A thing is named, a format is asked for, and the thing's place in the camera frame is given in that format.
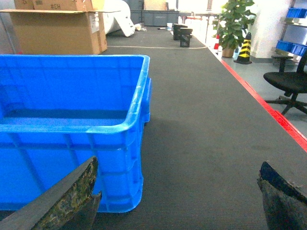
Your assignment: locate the green potted plant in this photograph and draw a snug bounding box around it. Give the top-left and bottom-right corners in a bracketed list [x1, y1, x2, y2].
[217, 0, 256, 58]

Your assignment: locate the red floor edge strip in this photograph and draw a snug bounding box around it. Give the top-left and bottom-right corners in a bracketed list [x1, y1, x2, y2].
[220, 59, 307, 151]

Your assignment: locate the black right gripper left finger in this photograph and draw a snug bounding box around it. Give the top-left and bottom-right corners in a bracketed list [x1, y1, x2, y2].
[0, 156, 102, 230]

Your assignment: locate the yellow black traffic cone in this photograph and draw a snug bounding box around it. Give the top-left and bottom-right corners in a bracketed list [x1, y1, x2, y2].
[234, 32, 252, 65]

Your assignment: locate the large brown cardboard box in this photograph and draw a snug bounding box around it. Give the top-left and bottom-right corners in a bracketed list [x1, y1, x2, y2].
[1, 9, 107, 55]

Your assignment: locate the white foam roll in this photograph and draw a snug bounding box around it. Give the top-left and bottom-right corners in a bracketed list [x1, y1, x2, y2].
[103, 0, 135, 37]

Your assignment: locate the black metal stand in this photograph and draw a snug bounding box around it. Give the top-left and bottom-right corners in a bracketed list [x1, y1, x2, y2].
[173, 23, 193, 47]

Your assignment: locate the small cardboard box on top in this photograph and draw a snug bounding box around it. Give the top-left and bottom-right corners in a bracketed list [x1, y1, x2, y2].
[14, 0, 105, 12]

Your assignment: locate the white small cup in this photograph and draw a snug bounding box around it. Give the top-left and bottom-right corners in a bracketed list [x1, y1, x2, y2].
[167, 23, 173, 31]

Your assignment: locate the metal shelf with blue bins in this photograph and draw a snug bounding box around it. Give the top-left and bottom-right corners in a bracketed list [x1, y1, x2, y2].
[272, 0, 307, 62]

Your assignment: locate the large blue plastic crate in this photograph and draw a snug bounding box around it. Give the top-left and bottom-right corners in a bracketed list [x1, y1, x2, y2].
[0, 55, 152, 213]

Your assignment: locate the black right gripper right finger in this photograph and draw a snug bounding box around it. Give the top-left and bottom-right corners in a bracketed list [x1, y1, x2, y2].
[257, 161, 307, 230]

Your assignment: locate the black office chair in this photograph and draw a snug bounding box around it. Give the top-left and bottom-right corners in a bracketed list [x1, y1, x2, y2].
[263, 52, 307, 115]

